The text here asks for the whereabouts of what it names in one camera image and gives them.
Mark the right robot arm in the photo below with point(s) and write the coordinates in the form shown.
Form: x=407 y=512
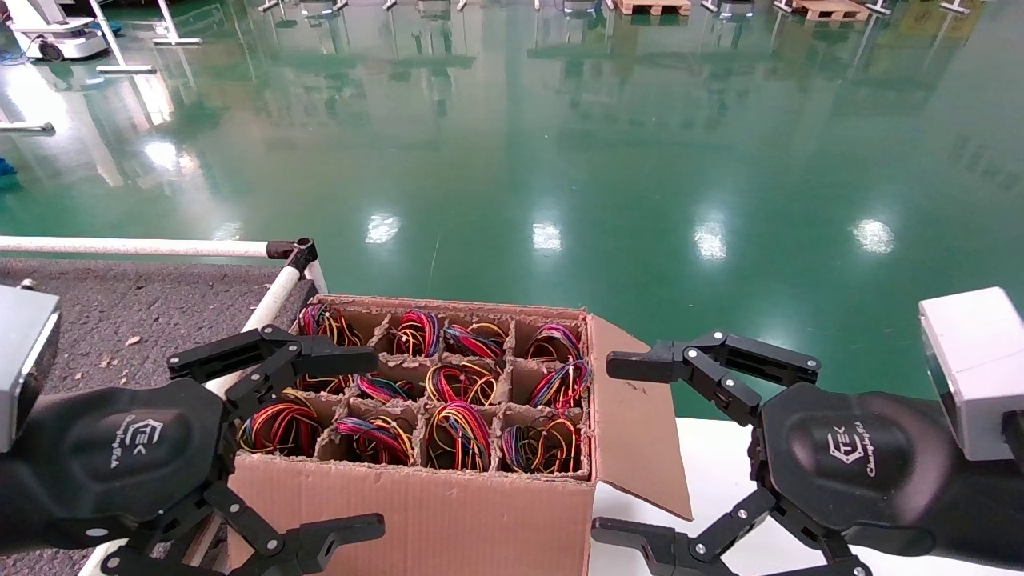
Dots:
x=988 y=504

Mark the long white rail pipe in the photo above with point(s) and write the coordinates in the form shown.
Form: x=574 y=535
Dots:
x=120 y=246

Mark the dark grey felt mat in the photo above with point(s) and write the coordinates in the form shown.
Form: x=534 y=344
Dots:
x=120 y=320

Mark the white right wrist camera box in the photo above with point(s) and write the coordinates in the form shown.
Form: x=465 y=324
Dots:
x=980 y=368

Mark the wooden pallet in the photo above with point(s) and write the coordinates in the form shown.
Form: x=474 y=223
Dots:
x=830 y=8
x=652 y=6

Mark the brown cardboard box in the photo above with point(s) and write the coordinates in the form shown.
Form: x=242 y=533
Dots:
x=448 y=520

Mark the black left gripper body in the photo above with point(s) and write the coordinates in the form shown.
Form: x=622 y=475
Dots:
x=120 y=456

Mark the black pipe connector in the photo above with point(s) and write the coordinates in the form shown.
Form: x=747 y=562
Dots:
x=300 y=254

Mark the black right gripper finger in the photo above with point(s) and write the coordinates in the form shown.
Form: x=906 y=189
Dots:
x=680 y=552
x=712 y=360

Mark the blue object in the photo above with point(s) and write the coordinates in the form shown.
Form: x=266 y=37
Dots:
x=6 y=172

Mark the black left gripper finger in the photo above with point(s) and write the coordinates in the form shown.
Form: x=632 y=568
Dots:
x=276 y=352
x=312 y=540

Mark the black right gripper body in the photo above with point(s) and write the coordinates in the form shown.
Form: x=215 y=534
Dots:
x=848 y=456

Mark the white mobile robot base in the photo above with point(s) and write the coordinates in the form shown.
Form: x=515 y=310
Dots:
x=60 y=36

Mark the white stand with foot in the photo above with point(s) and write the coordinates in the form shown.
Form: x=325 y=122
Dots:
x=126 y=69
x=178 y=40

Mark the short white pipe leg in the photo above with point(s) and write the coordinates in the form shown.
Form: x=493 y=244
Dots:
x=318 y=278

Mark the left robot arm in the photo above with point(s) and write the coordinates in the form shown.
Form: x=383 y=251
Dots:
x=10 y=500

